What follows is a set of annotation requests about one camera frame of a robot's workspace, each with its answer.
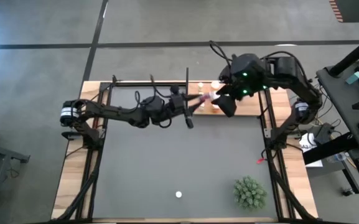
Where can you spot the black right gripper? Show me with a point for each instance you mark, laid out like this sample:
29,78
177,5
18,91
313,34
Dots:
244,93

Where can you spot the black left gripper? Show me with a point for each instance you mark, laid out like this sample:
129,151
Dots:
182,113

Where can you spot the blue pill bottle red pills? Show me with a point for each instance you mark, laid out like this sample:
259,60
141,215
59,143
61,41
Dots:
204,97

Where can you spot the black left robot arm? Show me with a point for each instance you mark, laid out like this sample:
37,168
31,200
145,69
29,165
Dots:
114,111

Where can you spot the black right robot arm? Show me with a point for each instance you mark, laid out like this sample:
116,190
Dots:
286,67

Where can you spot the wooden shelf board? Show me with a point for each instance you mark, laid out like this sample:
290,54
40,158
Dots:
249,107

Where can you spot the grey table mat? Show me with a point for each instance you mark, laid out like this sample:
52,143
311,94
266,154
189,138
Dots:
198,161

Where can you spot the white paper sheet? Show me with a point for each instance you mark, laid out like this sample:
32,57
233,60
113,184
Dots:
307,143

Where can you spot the green artificial plant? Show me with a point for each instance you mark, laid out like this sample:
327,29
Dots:
249,193

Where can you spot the black power adapter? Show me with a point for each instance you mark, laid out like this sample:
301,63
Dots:
322,132

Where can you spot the black desk crossbar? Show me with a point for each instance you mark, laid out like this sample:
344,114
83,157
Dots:
328,151

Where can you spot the grey side desk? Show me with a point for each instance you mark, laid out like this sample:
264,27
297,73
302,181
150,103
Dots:
350,105

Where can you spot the clear plastic bottle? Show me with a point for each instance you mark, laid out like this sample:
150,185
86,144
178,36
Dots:
338,157

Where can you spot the teal small box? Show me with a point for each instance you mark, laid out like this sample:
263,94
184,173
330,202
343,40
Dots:
353,77

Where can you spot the black pole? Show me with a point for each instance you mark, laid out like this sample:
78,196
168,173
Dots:
353,54

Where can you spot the dark floor mat striped edges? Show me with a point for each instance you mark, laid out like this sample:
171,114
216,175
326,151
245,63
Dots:
355,11

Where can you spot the grey metal stand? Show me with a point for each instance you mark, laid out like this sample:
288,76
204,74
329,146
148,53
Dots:
2,151

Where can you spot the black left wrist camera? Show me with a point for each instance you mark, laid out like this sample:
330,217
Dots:
176,102

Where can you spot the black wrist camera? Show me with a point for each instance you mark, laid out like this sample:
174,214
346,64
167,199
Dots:
176,102
226,74

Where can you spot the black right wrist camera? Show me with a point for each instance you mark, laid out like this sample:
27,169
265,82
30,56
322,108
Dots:
226,74

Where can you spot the black aluminium table frame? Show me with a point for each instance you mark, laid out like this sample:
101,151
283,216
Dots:
129,84

